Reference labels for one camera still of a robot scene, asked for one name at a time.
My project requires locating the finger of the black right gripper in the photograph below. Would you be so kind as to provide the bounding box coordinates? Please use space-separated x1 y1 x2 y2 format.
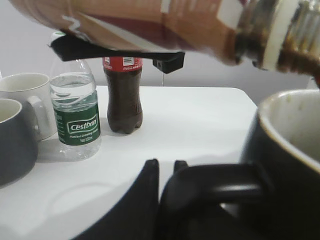
49 35 185 74

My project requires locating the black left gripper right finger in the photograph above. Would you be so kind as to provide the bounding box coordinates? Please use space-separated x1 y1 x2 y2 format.
173 160 188 178

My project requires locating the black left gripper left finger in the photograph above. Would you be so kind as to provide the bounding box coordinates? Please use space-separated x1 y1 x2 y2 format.
74 158 160 240

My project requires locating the black ceramic mug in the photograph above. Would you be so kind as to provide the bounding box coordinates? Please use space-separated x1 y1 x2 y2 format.
155 89 320 240

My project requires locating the brown Nescafe coffee bottle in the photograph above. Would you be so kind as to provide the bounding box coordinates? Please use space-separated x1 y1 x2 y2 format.
11 0 320 84

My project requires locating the Cestbon water bottle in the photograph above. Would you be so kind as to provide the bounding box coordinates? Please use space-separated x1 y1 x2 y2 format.
49 57 102 161

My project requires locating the white ceramic mug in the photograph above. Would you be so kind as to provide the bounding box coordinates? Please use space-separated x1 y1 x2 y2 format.
0 72 57 141

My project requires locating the cola bottle red label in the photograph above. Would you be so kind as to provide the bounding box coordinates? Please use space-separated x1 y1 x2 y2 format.
102 56 143 134

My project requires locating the dark grey mug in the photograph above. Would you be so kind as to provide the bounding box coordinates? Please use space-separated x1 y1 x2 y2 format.
0 98 38 187

